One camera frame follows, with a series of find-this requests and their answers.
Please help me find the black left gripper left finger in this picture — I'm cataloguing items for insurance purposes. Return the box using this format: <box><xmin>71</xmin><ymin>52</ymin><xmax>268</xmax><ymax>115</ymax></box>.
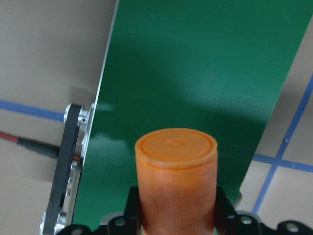
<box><xmin>97</xmin><ymin>187</ymin><xmax>142</xmax><ymax>235</ymax></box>

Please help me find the green conveyor belt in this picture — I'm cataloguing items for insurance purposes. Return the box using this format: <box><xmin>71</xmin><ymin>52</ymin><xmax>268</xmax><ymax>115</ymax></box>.
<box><xmin>39</xmin><ymin>0</ymin><xmax>313</xmax><ymax>235</ymax></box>

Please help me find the red black power cable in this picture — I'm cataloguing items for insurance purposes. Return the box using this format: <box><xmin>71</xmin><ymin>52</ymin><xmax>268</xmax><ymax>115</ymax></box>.
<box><xmin>0</xmin><ymin>131</ymin><xmax>81</xmax><ymax>162</ymax></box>

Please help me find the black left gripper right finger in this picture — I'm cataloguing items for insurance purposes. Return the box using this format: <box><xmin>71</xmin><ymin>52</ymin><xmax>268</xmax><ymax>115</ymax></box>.
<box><xmin>214</xmin><ymin>187</ymin><xmax>262</xmax><ymax>235</ymax></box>

